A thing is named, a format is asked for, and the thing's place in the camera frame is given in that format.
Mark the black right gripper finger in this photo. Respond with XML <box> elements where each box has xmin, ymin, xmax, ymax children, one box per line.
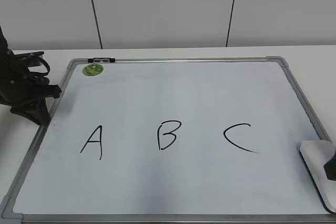
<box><xmin>323</xmin><ymin>152</ymin><xmax>336</xmax><ymax>181</ymax></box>

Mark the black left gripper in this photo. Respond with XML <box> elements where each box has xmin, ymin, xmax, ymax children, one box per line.
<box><xmin>1</xmin><ymin>33</ymin><xmax>61</xmax><ymax>125</ymax></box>

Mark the white board with grey frame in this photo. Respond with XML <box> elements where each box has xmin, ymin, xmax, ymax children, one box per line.
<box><xmin>1</xmin><ymin>57</ymin><xmax>335</xmax><ymax>223</ymax></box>

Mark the white board eraser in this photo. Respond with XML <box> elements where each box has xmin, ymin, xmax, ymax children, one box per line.
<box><xmin>300</xmin><ymin>140</ymin><xmax>335</xmax><ymax>213</ymax></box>

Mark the round green magnet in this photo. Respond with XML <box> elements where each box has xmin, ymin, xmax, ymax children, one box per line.
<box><xmin>82</xmin><ymin>63</ymin><xmax>104</xmax><ymax>77</ymax></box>

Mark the black and silver board clip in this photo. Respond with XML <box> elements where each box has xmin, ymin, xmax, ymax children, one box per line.
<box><xmin>87</xmin><ymin>58</ymin><xmax>116</xmax><ymax>63</ymax></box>

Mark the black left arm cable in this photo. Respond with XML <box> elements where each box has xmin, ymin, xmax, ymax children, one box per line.
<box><xmin>15</xmin><ymin>52</ymin><xmax>51</xmax><ymax>86</ymax></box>

